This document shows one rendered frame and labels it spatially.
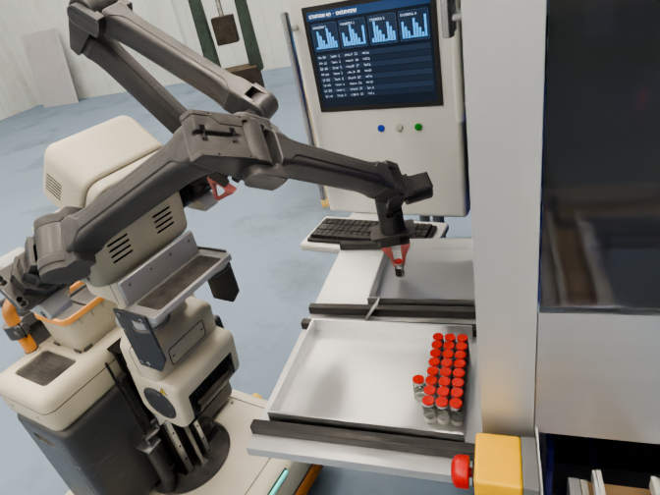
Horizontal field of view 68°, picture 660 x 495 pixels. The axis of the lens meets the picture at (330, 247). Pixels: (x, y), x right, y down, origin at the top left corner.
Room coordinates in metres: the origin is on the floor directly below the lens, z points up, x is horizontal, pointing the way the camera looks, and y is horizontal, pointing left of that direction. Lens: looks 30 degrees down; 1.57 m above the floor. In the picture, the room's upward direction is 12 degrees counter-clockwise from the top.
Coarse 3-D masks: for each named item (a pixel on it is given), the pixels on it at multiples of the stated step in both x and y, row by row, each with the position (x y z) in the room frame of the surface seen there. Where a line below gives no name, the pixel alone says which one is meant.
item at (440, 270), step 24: (432, 240) 1.09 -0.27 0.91; (456, 240) 1.07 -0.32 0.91; (384, 264) 1.07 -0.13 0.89; (408, 264) 1.05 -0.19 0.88; (432, 264) 1.02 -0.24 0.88; (456, 264) 1.00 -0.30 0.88; (384, 288) 0.97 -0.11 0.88; (408, 288) 0.95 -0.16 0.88; (432, 288) 0.93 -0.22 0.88; (456, 288) 0.91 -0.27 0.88
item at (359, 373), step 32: (320, 320) 0.86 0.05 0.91; (352, 320) 0.83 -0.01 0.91; (320, 352) 0.79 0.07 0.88; (352, 352) 0.77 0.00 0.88; (384, 352) 0.75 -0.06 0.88; (416, 352) 0.73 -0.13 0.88; (288, 384) 0.71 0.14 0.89; (320, 384) 0.70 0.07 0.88; (352, 384) 0.68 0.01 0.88; (384, 384) 0.67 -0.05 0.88; (288, 416) 0.61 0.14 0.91; (320, 416) 0.59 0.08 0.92; (352, 416) 0.61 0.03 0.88; (384, 416) 0.59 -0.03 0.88; (416, 416) 0.58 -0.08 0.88
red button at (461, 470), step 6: (456, 456) 0.40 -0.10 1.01; (462, 456) 0.39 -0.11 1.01; (468, 456) 0.40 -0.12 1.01; (456, 462) 0.39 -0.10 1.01; (462, 462) 0.39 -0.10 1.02; (468, 462) 0.39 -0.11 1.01; (456, 468) 0.38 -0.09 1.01; (462, 468) 0.38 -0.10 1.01; (468, 468) 0.38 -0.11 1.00; (456, 474) 0.37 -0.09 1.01; (462, 474) 0.37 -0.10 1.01; (468, 474) 0.38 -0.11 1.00; (456, 480) 0.37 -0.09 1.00; (462, 480) 0.37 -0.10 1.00; (468, 480) 0.37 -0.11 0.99; (456, 486) 0.37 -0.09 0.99; (462, 486) 0.37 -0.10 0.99; (468, 486) 0.37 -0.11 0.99
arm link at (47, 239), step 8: (48, 224) 0.78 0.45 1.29; (56, 224) 0.78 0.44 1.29; (40, 232) 0.77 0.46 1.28; (48, 232) 0.77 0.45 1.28; (56, 232) 0.77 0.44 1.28; (32, 240) 0.79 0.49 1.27; (40, 240) 0.76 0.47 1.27; (48, 240) 0.76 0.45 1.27; (56, 240) 0.76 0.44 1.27; (32, 248) 0.77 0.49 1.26; (40, 248) 0.75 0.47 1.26; (48, 248) 0.74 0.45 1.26; (56, 248) 0.74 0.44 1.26; (32, 256) 0.76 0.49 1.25; (40, 256) 0.74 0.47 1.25; (32, 264) 0.75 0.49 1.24; (32, 272) 0.77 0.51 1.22
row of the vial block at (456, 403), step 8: (464, 336) 0.70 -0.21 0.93; (464, 344) 0.68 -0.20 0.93; (456, 352) 0.66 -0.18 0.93; (464, 352) 0.66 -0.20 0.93; (456, 360) 0.64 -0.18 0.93; (464, 360) 0.64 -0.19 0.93; (456, 368) 0.62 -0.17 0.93; (464, 368) 0.63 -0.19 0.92; (456, 376) 0.61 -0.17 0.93; (464, 376) 0.61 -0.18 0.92; (456, 384) 0.59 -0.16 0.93; (464, 384) 0.59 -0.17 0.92; (456, 392) 0.57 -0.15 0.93; (464, 392) 0.58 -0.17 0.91; (456, 400) 0.56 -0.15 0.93; (464, 400) 0.57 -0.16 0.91; (456, 408) 0.54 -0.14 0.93; (464, 408) 0.56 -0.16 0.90; (456, 416) 0.54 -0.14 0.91; (456, 424) 0.54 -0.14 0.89
